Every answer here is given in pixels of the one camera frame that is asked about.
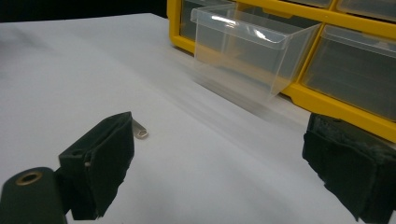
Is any small silver metal piece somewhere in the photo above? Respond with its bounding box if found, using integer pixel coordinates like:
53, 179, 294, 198
132, 119, 149, 140

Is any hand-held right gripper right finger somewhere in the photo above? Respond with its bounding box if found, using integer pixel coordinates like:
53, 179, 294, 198
302, 112, 396, 224

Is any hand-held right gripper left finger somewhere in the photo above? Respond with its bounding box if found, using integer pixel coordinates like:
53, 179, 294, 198
58, 111, 135, 221

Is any yellow drawer cabinet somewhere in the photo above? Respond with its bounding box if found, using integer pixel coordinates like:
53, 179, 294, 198
166, 0, 396, 144

